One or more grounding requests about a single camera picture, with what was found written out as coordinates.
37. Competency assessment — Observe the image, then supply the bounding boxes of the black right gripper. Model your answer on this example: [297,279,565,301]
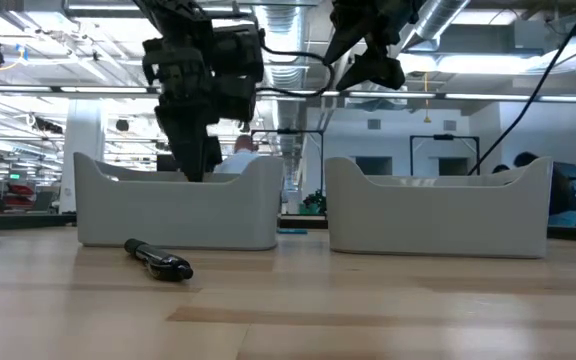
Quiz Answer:
[323,0,427,92]

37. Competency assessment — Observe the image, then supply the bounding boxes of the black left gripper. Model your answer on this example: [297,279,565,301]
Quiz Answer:
[141,22,265,182]

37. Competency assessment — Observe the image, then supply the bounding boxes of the grey plastic bin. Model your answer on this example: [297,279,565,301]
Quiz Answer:
[73,152,285,251]
[324,155,553,259]

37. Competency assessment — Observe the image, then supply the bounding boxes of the black monitor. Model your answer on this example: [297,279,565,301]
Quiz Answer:
[156,153,179,173]

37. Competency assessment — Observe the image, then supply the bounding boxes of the long ceiling light strip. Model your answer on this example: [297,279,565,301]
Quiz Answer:
[0,85,576,103]

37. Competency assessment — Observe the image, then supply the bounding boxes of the thick black pen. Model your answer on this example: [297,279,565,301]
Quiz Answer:
[123,237,195,283]

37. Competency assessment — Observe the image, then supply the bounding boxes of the white pillar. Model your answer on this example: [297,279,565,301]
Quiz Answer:
[59,99,105,214]

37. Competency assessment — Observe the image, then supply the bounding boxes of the green plant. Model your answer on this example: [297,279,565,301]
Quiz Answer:
[301,189,327,216]

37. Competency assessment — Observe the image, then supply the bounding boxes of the red chairs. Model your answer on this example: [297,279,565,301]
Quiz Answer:
[0,183,35,209]

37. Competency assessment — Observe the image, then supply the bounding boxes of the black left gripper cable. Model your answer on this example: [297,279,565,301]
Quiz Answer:
[257,44,337,99]

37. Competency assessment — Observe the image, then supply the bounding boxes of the silver ceiling duct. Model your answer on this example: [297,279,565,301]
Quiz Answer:
[252,4,310,151]

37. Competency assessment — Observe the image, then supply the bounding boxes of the black metal frame stand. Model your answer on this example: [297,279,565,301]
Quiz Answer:
[409,133,481,176]

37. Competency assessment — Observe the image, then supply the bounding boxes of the long black right arm cable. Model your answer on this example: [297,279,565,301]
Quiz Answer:
[467,0,576,176]

